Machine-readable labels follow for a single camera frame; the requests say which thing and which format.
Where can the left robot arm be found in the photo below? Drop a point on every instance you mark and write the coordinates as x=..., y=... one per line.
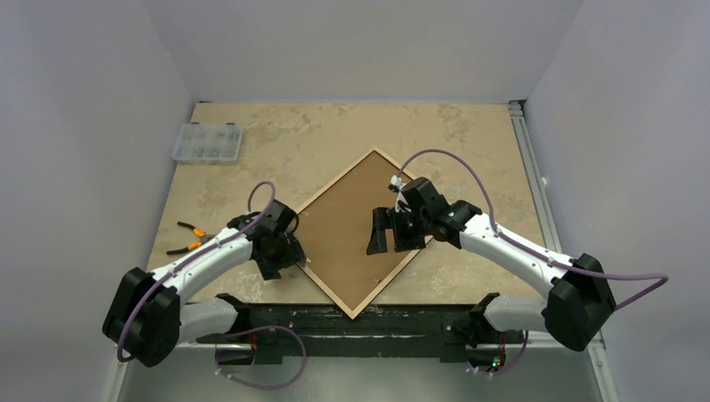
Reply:
x=152, y=312

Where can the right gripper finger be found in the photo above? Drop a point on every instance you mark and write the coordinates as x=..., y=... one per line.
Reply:
x=408, y=232
x=382, y=221

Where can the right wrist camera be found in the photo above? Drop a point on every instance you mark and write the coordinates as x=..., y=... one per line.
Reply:
x=395, y=186

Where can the brown backing board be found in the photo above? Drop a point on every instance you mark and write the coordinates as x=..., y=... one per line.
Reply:
x=338, y=238

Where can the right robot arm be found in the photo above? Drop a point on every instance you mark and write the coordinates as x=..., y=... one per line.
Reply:
x=576, y=297

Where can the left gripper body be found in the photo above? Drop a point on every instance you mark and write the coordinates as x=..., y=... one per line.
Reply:
x=285, y=253

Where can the clear plastic organizer box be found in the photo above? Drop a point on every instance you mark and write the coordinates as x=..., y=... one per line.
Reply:
x=208, y=143

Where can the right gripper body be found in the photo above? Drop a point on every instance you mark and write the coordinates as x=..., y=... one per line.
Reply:
x=396, y=232

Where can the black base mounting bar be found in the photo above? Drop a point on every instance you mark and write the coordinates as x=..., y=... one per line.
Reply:
x=451, y=333

